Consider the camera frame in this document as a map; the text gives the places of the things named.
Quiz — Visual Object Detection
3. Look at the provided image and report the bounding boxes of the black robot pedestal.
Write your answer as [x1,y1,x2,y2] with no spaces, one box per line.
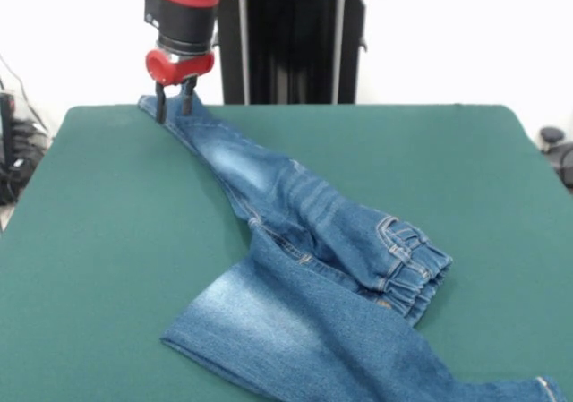
[214,0,389,107]

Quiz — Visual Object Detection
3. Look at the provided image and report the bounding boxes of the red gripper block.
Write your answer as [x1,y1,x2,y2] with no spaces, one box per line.
[145,48,215,124]

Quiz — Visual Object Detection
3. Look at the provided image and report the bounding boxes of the blue denim jeans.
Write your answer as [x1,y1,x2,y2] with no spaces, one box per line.
[136,93,568,402]

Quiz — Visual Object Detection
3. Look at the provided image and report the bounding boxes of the dark green table cloth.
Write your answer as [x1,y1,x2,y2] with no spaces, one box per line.
[0,103,573,402]

